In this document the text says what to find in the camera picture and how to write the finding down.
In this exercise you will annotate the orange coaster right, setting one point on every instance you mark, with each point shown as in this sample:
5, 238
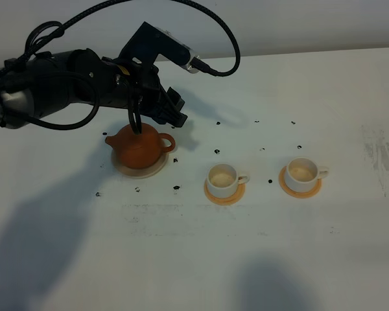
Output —
295, 189

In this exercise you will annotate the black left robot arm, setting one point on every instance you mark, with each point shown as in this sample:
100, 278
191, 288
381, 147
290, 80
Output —
51, 82

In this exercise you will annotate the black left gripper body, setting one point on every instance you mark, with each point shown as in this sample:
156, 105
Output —
130, 85

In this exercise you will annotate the white teacup right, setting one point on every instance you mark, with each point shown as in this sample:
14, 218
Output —
305, 170

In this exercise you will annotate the beige round teapot coaster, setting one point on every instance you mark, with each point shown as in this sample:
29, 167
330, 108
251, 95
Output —
140, 173

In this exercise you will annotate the white teacup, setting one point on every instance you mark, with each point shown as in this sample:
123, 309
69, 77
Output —
305, 170
223, 180

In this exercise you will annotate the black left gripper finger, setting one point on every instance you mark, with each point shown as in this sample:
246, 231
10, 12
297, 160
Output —
166, 109

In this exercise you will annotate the white teacup left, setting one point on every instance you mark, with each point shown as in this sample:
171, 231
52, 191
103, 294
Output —
223, 180

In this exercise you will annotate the brown clay teapot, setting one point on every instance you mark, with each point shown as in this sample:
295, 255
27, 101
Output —
138, 151

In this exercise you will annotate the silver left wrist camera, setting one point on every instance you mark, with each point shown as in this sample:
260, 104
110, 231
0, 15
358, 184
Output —
149, 42

